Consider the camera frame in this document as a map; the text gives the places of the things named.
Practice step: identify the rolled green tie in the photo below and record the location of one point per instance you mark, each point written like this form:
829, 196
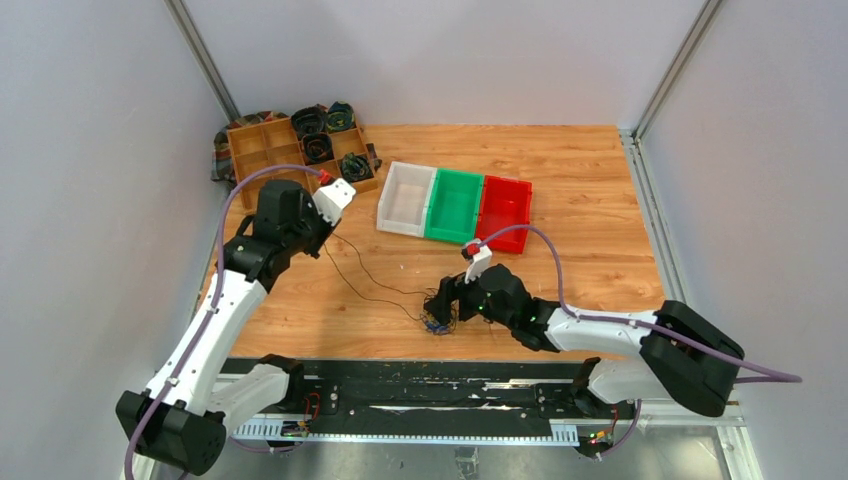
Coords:
340, 117

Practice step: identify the red plastic bin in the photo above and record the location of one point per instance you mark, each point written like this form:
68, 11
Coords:
505, 202

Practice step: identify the rolled dark tie back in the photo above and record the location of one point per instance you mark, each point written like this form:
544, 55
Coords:
308, 121

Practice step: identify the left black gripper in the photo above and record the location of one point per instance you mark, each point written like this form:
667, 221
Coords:
309, 207

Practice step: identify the rolled dark tie middle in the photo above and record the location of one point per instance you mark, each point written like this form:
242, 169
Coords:
317, 148

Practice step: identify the wooden compartment tray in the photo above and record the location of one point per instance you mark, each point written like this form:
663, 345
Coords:
273, 143

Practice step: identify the aluminium frame rail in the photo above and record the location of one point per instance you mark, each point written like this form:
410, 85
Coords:
730, 430

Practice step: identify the plaid cloth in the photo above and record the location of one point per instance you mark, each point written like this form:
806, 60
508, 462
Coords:
222, 169

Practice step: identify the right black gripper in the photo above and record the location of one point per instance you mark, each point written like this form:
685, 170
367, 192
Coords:
451, 289

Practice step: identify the green plastic bin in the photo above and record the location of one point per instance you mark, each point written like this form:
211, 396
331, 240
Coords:
453, 209

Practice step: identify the rolled dark tie front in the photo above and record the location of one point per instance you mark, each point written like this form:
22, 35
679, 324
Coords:
355, 168

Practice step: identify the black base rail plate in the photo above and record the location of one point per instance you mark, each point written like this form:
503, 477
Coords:
447, 402

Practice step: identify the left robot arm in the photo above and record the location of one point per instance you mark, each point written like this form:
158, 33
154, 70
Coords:
205, 331

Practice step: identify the rolled dark tie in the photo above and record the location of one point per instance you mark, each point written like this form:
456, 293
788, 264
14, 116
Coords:
317, 148
355, 168
308, 121

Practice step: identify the white plastic bin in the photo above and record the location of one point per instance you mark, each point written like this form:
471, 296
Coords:
404, 202

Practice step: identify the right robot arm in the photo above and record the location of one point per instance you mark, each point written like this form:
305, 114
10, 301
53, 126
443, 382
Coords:
671, 353

